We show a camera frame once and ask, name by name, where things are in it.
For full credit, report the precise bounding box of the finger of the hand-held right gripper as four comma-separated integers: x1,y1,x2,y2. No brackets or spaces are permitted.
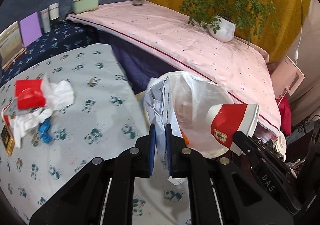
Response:
232,131,263,158

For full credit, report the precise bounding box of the white lined trash bin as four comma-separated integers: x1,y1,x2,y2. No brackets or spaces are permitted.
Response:
141,71,250,158

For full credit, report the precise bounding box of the red cloth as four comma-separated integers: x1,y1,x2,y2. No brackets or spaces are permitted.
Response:
276,95,292,135

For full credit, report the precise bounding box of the pale green tissue box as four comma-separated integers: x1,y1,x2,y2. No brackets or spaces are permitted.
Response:
71,0,99,14

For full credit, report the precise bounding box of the purple board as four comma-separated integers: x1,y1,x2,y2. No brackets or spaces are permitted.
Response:
19,12,42,48

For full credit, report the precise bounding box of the white bottle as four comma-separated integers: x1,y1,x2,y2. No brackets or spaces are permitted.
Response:
40,8,52,34

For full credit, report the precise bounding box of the navy leaf printed cloth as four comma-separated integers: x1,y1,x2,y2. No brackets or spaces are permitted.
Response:
0,19,100,83

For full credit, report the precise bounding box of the pink sheet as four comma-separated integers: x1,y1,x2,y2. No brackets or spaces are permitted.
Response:
65,0,282,133

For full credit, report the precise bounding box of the white red-edged packet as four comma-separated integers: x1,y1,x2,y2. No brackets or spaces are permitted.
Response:
1,104,18,128

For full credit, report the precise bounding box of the pink appliance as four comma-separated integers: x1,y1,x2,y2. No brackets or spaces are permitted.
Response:
271,55,305,98

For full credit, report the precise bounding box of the dark purple cloth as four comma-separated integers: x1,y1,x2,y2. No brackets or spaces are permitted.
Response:
99,29,180,94

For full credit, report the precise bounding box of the white jar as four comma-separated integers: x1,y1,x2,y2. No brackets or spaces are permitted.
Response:
48,3,60,21

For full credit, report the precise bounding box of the red cardboard box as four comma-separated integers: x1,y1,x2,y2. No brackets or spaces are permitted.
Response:
15,79,47,110

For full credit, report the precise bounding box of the blue wrapper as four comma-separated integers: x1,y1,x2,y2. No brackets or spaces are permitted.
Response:
37,117,53,143

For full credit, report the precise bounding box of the white slipper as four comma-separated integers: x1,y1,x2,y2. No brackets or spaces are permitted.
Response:
275,130,288,160

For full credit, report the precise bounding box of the cream desk calendar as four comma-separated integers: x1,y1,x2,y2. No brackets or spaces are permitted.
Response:
0,21,27,70

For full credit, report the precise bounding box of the red and white paper cup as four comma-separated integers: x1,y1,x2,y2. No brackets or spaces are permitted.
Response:
205,103,260,154

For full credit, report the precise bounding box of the green plant in white pot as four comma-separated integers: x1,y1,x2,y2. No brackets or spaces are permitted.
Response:
166,0,280,46

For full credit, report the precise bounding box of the white printed paper wrapper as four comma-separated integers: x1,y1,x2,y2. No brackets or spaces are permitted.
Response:
146,76,187,186

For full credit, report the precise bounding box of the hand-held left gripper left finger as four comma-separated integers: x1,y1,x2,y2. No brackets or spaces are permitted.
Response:
29,123,157,225

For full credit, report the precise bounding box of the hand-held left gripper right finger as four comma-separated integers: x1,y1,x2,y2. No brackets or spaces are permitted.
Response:
165,123,294,225

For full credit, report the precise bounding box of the white tissue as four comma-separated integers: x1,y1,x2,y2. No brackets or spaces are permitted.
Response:
10,108,53,149
41,75,75,111

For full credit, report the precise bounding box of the black and gold box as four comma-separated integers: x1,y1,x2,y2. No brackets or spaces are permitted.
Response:
0,125,15,156

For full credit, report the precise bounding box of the white cable with switch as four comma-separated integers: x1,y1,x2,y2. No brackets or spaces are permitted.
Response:
291,0,304,66

